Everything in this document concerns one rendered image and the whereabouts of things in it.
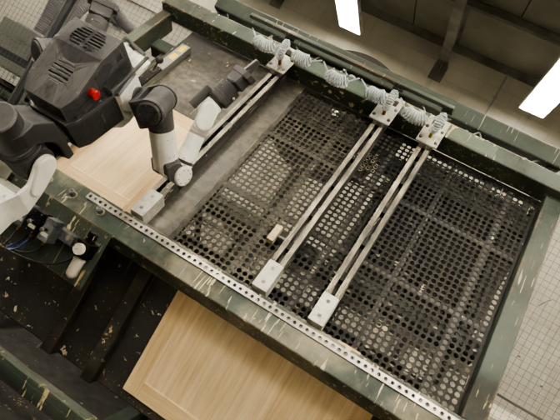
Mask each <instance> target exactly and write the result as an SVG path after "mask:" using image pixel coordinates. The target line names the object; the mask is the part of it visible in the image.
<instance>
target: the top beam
mask: <svg viewBox="0 0 560 420"><path fill-rule="evenodd" d="M162 9H165V10H167V11H169V12H170V13H171V14H172V21H173V22H175V23H177V24H179V25H181V26H183V27H185V28H188V29H190V30H192V31H194V32H195V33H198V34H200V35H202V36H204V37H205V38H208V39H210V40H212V41H214V42H215V43H218V44H220V45H222V46H224V47H226V48H229V49H231V50H233V51H234V52H236V53H239V54H241V55H243V56H244V57H246V58H249V59H251V60H255V59H257V60H258V61H259V62H260V64H261V65H263V66H265V67H266V65H267V64H268V63H269V62H270V61H271V60H272V59H273V58H274V57H275V56H276V54H277V50H278V49H279V48H280V46H279V47H276V48H275V52H273V53H266V52H261V51H259V50H258V49H256V48H255V47H254V45H253V39H254V37H255V36H254V33H253V30H251V29H249V28H247V27H244V26H243V25H241V24H239V23H236V22H234V21H232V20H230V19H228V18H226V17H224V16H221V15H219V14H217V13H215V12H213V11H211V10H209V9H206V8H205V7H202V6H200V5H198V4H196V3H195V2H191V1H189V0H162ZM325 72H326V68H325V66H324V64H323V63H321V62H312V63H311V64H310V66H309V67H300V66H299V65H297V64H295V63H294V64H293V65H292V66H291V67H290V68H289V69H288V70H287V78H290V79H292V80H293V81H295V82H297V83H301V84H302V85H304V86H306V87H308V88H311V89H312V90H314V91H316V92H318V93H321V94H322V95H324V96H326V97H328V98H331V99H332V100H334V101H337V102H339V103H341V104H343V105H345V106H347V107H349V108H351V109H353V110H355V111H357V112H359V113H361V114H363V115H365V116H367V117H369V115H370V114H371V113H372V111H373V110H374V108H375V107H376V106H377V105H378V104H377V103H374V102H372V100H371V101H369V99H367V97H364V93H365V90H366V88H365V86H364V85H363V82H361V81H359V80H355V81H352V82H349V83H347V87H345V88H339V87H334V86H333V85H331V84H330V83H328V82H326V79H324V78H323V77H324V75H325ZM403 109H404V107H403V106H402V108H401V109H400V111H399V112H398V113H397V115H396V117H395V118H394V119H393V120H392V122H391V123H390V124H389V126H388V127H390V128H392V129H394V130H396V131H398V132H400V133H402V134H404V135H406V136H408V137H410V138H413V139H415V140H416V137H417V136H418V134H419V133H420V131H421V130H422V128H423V126H424V121H423V126H421V123H420V126H418V124H417V125H414V124H411V122H408V121H406V118H405V119H404V118H403V117H402V115H401V114H402V112H403ZM369 118H371V117H369ZM372 119H373V118H372ZM434 149H435V148H434ZM435 150H437V151H439V152H440V153H443V154H445V155H448V156H449V157H451V158H454V159H456V160H458V161H459V162H461V163H464V164H466V165H468V166H469V167H471V168H474V169H476V170H478V171H479V172H481V173H485V174H487V175H488V176H490V177H492V178H495V179H497V180H498V181H500V182H502V183H505V184H507V185H508V186H510V187H512V188H515V189H517V190H518V191H520V192H523V193H526V194H527V195H529V196H531V197H533V198H536V199H537V200H539V201H541V200H542V198H543V197H544V196H547V195H548V196H550V197H552V198H556V199H557V200H559V201H560V175H558V174H556V173H555V172H552V171H549V170H547V169H546V168H544V167H541V166H539V165H537V164H535V163H533V162H530V161H528V160H527V159H525V158H523V157H519V156H518V155H516V154H514V153H512V152H509V151H508V150H505V149H503V148H501V147H499V146H497V145H495V144H493V143H491V142H488V141H486V140H484V139H482V138H480V137H478V136H475V135H473V134H471V133H470V132H467V131H465V130H463V129H461V128H459V127H456V126H454V125H452V124H451V125H450V127H449V128H448V130H447V131H446V133H445V135H444V136H443V138H442V140H441V142H440V143H439V144H438V146H437V148H436V149H435Z"/></svg>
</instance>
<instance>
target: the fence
mask: <svg viewBox="0 0 560 420"><path fill-rule="evenodd" d="M181 46H185V47H187V49H185V50H184V51H183V52H179V51H177V50H178V49H179V48H180V47H181ZM173 53H176V54H178V56H176V57H175V58H174V59H173V60H172V59H171V58H169V56H170V55H172V54H173ZM190 54H191V49H190V47H189V46H187V45H185V44H181V45H180V46H179V47H177V48H176V49H175V50H174V51H172V52H171V53H170V54H168V55H167V56H166V57H165V58H164V59H163V63H162V64H158V65H157V66H158V67H160V68H161V69H162V71H161V72H159V73H158V74H157V75H156V76H155V77H153V78H152V79H151V80H149V81H148V82H147V83H146V84H144V85H143V86H142V88H143V87H147V86H152V85H153V84H154V83H156V82H157V81H158V80H159V79H160V78H162V77H163V76H164V75H165V74H167V73H168V72H169V71H171V70H172V69H173V68H174V67H176V66H177V65H178V64H179V63H180V62H181V61H182V60H183V59H184V58H186V57H187V56H188V55H190Z"/></svg>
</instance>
